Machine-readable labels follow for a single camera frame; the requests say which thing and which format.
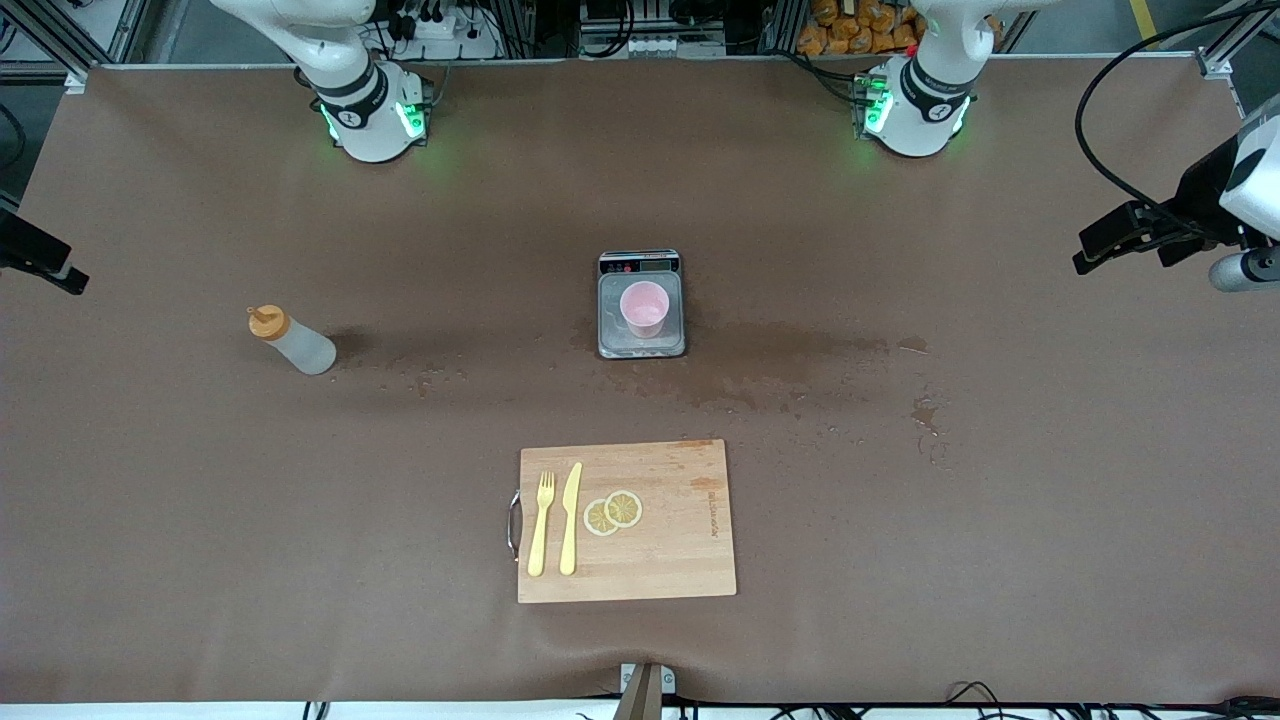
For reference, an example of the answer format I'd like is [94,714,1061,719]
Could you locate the clear squeeze bottle orange cap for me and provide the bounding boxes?
[247,305,338,377]

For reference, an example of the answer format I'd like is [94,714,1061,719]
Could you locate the aluminium frame post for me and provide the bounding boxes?
[1195,0,1280,79]

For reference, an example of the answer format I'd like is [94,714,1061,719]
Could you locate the yellow plastic fork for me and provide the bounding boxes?
[527,471,556,578]

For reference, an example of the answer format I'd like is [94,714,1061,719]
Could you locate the wooden cutting board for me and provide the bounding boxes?
[517,439,738,605]

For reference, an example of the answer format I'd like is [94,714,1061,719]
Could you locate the yellow plastic knife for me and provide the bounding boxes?
[559,461,583,577]

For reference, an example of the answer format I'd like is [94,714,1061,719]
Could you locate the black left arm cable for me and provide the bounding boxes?
[1074,0,1280,241]

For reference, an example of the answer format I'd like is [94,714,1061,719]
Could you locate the orange snack pile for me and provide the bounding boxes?
[797,0,926,57]

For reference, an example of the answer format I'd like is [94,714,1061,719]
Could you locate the pink cup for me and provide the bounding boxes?
[620,281,671,339]

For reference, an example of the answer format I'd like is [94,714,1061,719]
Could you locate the white power strip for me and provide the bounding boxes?
[385,8,501,61]

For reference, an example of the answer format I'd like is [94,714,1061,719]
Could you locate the silver kitchen scale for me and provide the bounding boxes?
[597,250,688,360]

